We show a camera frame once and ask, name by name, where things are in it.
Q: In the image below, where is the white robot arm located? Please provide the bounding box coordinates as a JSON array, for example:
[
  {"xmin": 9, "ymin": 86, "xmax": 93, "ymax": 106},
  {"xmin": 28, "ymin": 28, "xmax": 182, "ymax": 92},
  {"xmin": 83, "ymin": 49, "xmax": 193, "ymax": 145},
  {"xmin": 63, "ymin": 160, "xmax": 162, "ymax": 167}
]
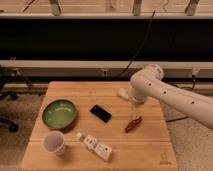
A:
[{"xmin": 129, "ymin": 64, "xmax": 213, "ymax": 130}]

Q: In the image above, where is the green ceramic bowl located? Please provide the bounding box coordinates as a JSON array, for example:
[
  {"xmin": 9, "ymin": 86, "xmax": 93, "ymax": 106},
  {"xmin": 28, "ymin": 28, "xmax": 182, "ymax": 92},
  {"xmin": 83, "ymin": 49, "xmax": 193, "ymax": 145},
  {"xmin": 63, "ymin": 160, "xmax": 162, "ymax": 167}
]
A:
[{"xmin": 42, "ymin": 99, "xmax": 78, "ymax": 129}]

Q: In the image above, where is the white ceramic cup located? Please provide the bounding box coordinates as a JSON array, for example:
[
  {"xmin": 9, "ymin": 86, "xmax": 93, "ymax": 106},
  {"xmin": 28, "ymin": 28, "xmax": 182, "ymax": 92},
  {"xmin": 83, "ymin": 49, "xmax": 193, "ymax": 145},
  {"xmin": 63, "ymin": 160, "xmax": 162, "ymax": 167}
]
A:
[{"xmin": 42, "ymin": 131, "xmax": 65, "ymax": 155}]

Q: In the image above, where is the red-brown chili pepper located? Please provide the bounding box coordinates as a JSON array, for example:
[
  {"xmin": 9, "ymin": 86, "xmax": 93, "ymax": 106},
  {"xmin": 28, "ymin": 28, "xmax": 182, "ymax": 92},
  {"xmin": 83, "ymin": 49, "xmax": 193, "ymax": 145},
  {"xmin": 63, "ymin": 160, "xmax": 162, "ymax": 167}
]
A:
[{"xmin": 125, "ymin": 116, "xmax": 142, "ymax": 133}]

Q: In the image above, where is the small white labelled bottle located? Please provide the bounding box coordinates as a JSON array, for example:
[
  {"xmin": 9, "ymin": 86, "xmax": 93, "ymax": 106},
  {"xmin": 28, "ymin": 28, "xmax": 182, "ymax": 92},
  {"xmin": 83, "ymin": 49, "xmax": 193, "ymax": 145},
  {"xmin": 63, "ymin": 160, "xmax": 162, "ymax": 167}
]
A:
[{"xmin": 77, "ymin": 132, "xmax": 112, "ymax": 161}]

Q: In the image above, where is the black office chair base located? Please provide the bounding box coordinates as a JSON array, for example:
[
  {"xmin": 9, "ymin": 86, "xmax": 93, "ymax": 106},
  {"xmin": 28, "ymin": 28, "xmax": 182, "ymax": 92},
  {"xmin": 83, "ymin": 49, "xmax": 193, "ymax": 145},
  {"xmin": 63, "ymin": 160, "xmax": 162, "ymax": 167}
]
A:
[{"xmin": 0, "ymin": 64, "xmax": 35, "ymax": 133}]

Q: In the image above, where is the black hanging cable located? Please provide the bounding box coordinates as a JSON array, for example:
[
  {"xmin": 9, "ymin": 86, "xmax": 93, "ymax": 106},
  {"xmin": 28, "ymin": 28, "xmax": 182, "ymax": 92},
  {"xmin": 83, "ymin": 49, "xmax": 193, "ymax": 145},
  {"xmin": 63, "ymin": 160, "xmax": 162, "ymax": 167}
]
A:
[{"xmin": 118, "ymin": 9, "xmax": 157, "ymax": 78}]

